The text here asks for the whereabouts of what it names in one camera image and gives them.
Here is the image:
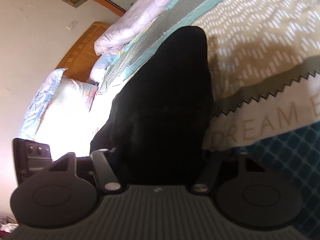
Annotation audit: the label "lilac floral duvet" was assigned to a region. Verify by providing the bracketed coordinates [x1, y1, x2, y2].
[94, 0, 173, 56]

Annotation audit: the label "white wall switch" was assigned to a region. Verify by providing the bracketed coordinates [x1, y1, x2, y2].
[66, 21, 78, 30]

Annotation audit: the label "pastel floral pillow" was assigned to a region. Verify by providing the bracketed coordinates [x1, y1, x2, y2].
[34, 77, 98, 146]

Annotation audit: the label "patterned quilt bedspread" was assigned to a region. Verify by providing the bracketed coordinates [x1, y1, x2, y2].
[99, 0, 319, 239]

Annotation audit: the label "small lilac blue pillow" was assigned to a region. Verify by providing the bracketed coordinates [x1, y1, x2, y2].
[86, 53, 116, 85]

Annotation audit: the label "blue floral pillow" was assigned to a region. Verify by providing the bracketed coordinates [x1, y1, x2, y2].
[18, 68, 67, 140]

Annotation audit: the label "wooden headboard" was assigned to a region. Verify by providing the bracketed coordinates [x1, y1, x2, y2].
[56, 22, 110, 82]

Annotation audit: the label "black pants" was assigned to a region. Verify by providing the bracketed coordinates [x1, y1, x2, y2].
[89, 25, 241, 188]

